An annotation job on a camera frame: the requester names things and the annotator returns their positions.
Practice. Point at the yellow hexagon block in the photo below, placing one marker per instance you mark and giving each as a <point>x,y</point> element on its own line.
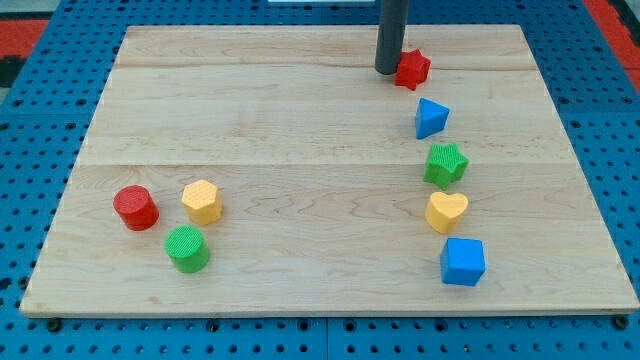
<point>202,202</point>

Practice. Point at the green star block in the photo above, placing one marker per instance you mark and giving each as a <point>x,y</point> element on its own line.
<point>445,164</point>

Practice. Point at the blue triangle block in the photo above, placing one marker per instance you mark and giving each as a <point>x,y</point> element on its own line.
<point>430,118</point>

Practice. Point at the red star block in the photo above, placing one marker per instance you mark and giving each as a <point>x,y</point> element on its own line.
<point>412,69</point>

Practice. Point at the wooden board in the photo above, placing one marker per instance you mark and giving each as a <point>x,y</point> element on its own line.
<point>321,177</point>

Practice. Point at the yellow heart block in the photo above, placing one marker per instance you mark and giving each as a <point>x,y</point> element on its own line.
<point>445,211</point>

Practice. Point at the green cylinder block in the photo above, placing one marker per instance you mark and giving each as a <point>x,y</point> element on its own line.
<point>187,249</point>

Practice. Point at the blue cube block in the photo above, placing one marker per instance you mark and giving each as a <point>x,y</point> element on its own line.
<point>462,261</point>

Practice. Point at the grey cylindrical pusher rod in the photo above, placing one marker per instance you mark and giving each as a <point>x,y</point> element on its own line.
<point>391,31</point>

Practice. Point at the red cylinder block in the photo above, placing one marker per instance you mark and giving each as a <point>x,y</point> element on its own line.
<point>136,207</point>

